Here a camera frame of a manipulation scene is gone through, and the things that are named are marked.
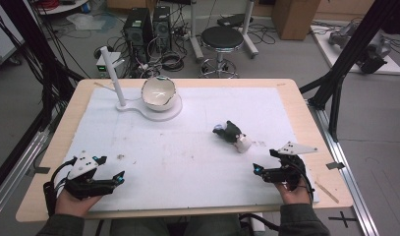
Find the person's right hand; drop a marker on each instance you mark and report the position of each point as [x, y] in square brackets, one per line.
[294, 197]

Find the white device with green light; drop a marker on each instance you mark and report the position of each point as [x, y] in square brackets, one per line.
[104, 67]

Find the black metal frame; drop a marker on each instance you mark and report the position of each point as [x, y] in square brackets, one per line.
[348, 55]
[40, 49]

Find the white table mat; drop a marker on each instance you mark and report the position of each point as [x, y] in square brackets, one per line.
[187, 164]

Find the white platform board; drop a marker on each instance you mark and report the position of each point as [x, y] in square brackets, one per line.
[394, 67]

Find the person's left hand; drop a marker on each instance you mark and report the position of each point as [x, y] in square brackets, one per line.
[71, 206]

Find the grey tape piece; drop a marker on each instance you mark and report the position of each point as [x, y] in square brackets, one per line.
[335, 165]
[40, 170]

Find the grey robot device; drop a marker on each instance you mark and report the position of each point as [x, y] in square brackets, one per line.
[372, 54]

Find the aluminium rail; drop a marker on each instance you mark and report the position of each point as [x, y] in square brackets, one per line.
[20, 167]
[345, 170]

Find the person's legs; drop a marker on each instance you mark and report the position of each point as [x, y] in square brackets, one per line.
[174, 226]

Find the slim black computer tower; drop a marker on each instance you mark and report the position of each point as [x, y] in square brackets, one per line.
[162, 26]

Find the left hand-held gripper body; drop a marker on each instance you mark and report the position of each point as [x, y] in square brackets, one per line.
[84, 165]

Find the black round stool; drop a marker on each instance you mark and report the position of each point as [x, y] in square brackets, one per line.
[222, 37]

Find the white egg-shaped bowl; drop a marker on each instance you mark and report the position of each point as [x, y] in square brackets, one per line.
[158, 93]

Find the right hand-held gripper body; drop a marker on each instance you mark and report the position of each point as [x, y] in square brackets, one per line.
[287, 172]

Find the white stand with pole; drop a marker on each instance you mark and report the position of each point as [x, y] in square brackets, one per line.
[161, 115]

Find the clear plastic sheet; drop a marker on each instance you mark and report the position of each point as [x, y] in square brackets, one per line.
[86, 22]

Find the brown cardboard box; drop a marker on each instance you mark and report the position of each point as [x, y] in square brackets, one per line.
[294, 18]

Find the large black computer tower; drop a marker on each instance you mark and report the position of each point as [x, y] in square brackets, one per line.
[138, 31]

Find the thin wooden stick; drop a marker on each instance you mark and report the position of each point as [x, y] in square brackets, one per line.
[327, 192]
[104, 86]

